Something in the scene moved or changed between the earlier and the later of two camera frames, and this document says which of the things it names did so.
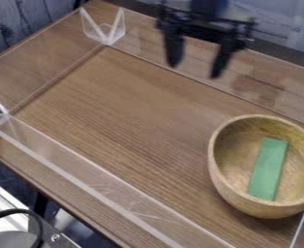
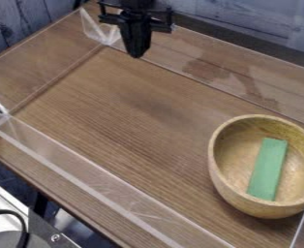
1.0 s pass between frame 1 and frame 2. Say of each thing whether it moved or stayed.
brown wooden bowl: stayed
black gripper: moved
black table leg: stayed
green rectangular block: stayed
